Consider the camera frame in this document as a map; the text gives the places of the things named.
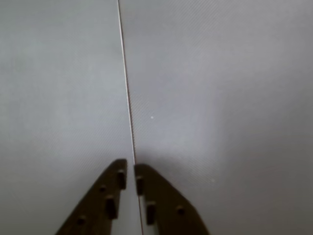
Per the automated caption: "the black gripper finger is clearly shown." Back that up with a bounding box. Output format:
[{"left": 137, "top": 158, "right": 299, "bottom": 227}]
[
  {"left": 55, "top": 158, "right": 128, "bottom": 235},
  {"left": 134, "top": 163, "right": 211, "bottom": 235}
]

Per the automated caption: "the grey table mat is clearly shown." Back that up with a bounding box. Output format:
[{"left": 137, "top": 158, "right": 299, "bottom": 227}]
[
  {"left": 0, "top": 0, "right": 142, "bottom": 235},
  {"left": 118, "top": 0, "right": 313, "bottom": 235}
]

